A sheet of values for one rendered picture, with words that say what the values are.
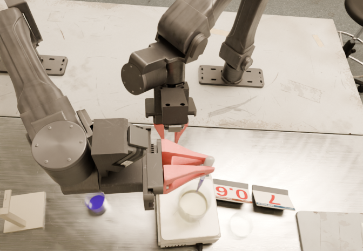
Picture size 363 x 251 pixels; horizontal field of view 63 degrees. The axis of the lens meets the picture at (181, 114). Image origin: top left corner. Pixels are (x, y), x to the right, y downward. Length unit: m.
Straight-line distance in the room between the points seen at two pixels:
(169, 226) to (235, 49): 0.46
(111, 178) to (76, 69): 0.62
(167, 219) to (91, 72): 0.51
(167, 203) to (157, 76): 0.28
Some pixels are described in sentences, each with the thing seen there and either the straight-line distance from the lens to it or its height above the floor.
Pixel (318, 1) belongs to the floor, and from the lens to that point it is 3.01.
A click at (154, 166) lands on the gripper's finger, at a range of 0.39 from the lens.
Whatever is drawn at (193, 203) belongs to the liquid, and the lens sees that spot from 0.61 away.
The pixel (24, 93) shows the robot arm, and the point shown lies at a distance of 0.47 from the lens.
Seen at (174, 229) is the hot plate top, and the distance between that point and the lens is 0.64.
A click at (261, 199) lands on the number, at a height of 0.93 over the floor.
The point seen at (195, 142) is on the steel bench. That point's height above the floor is 0.90.
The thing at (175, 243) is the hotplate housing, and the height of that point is 0.96.
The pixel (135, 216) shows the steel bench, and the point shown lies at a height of 0.90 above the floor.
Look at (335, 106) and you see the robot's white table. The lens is 1.01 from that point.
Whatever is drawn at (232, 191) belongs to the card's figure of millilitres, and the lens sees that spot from 0.75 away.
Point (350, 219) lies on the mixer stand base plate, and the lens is 0.85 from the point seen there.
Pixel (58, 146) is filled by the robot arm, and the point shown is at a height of 1.32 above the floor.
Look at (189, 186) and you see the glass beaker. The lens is 0.59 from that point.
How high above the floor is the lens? 1.62
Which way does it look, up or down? 59 degrees down
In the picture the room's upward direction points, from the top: 8 degrees clockwise
